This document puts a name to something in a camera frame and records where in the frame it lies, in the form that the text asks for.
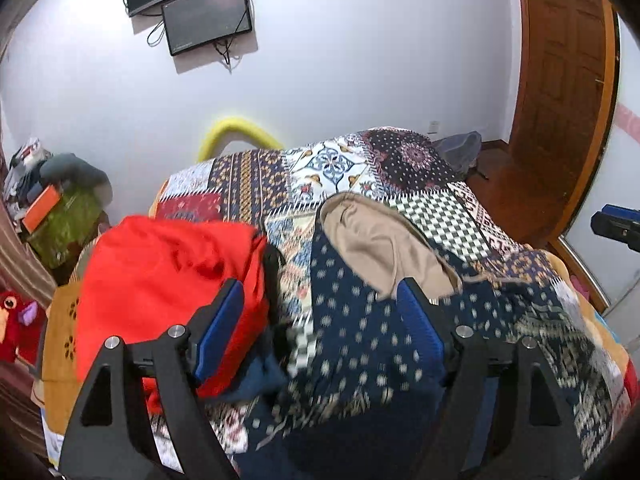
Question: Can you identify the small dark wall screen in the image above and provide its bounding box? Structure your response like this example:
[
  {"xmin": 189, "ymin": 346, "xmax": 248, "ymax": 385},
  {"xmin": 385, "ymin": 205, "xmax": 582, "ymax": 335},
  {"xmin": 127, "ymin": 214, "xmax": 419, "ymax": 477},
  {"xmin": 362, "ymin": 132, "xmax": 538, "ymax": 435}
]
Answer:
[{"xmin": 160, "ymin": 0, "xmax": 253, "ymax": 56}]

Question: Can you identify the navy patterned hooded jacket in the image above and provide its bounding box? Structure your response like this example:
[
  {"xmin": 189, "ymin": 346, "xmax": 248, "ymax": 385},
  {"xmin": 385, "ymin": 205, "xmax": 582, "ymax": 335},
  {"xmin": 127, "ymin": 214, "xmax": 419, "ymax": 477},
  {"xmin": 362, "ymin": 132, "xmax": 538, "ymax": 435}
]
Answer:
[{"xmin": 235, "ymin": 193, "xmax": 624, "ymax": 479}]

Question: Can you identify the yellow foam tube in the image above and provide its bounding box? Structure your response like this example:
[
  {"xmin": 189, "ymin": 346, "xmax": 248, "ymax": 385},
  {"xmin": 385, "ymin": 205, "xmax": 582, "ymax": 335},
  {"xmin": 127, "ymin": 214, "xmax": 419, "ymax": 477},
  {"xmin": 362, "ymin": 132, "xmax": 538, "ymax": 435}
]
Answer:
[{"xmin": 196, "ymin": 116, "xmax": 284, "ymax": 162}]

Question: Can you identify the orange box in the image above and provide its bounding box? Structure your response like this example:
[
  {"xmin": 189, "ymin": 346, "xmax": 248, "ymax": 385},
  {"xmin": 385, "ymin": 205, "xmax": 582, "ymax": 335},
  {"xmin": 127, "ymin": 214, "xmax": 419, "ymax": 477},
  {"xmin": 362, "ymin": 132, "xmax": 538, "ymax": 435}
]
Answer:
[{"xmin": 22, "ymin": 184, "xmax": 61, "ymax": 233}]

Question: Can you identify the brown wooden door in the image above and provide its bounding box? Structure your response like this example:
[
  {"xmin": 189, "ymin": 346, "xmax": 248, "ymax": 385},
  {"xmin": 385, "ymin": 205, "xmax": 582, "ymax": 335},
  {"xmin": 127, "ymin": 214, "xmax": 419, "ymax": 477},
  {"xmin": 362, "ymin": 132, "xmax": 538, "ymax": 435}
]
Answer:
[{"xmin": 464, "ymin": 0, "xmax": 622, "ymax": 248}]

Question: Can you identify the black folded garment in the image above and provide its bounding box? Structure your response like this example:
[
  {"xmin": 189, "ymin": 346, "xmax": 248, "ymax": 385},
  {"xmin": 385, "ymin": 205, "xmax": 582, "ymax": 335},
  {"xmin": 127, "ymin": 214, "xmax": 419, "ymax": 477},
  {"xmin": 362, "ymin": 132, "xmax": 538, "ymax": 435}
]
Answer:
[{"xmin": 262, "ymin": 243, "xmax": 285, "ymax": 325}]

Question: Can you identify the patchwork patterned bed quilt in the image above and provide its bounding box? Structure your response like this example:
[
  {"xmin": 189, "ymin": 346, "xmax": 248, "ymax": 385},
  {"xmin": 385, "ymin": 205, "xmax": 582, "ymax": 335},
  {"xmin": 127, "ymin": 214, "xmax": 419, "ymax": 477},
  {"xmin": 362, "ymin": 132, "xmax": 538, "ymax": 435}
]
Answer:
[{"xmin": 41, "ymin": 127, "xmax": 640, "ymax": 476}]

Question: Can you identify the plain navy blue garment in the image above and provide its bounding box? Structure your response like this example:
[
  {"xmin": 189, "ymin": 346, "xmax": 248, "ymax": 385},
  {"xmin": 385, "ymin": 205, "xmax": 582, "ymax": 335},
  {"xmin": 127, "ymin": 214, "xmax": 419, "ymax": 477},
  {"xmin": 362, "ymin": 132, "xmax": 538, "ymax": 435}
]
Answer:
[{"xmin": 215, "ymin": 344, "xmax": 288, "ymax": 403}]

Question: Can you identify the brown wooden lap board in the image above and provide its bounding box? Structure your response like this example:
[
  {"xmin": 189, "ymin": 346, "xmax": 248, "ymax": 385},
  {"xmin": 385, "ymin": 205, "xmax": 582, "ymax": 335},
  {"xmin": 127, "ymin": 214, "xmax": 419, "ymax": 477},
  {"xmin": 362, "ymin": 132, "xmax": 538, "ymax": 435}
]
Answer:
[{"xmin": 32, "ymin": 281, "xmax": 81, "ymax": 434}]

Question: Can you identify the green patterned storage box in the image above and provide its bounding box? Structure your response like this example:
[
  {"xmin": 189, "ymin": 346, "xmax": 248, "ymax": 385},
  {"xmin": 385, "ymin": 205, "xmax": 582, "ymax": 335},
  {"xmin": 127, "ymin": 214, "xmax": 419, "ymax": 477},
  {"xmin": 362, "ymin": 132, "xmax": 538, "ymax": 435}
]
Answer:
[{"xmin": 26, "ymin": 188, "xmax": 103, "ymax": 270}]

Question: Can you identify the red plush toy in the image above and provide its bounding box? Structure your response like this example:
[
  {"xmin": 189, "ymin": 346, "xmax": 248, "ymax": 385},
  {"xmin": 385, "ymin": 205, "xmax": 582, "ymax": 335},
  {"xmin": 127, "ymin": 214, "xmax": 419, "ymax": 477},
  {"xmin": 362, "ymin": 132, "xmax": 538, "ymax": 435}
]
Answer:
[{"xmin": 0, "ymin": 290, "xmax": 46, "ymax": 365}]

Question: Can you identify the red folded garment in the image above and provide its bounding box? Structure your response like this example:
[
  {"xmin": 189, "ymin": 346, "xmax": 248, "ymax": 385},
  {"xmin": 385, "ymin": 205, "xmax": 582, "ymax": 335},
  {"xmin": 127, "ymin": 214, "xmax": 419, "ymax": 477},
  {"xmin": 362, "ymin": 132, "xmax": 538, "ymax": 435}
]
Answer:
[{"xmin": 75, "ymin": 216, "xmax": 269, "ymax": 398}]

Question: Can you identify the grey green cushion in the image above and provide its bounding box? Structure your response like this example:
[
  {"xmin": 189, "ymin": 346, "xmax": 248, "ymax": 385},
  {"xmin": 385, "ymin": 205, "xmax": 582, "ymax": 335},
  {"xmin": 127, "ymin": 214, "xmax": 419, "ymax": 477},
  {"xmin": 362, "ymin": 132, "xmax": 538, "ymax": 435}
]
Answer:
[{"xmin": 39, "ymin": 153, "xmax": 113, "ymax": 206}]

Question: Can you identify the grey purple bag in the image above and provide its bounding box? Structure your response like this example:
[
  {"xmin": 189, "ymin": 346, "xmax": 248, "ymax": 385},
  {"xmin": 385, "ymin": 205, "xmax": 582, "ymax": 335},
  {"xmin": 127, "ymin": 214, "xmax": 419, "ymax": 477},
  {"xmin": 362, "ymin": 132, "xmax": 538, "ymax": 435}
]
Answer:
[{"xmin": 434, "ymin": 131, "xmax": 482, "ymax": 176}]

